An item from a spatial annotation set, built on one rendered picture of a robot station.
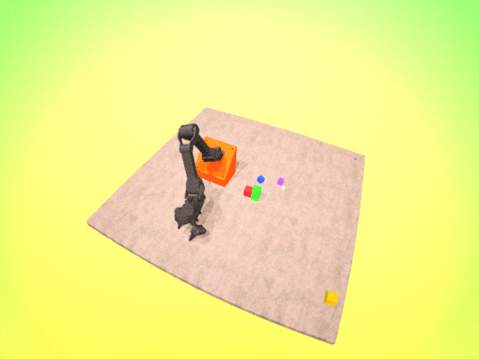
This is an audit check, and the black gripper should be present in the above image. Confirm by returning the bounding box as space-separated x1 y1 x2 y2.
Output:
175 207 206 241

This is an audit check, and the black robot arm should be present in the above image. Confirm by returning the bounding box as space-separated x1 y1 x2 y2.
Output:
175 123 225 226

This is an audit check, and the small yellow block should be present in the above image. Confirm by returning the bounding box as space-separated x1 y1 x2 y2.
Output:
324 291 339 306

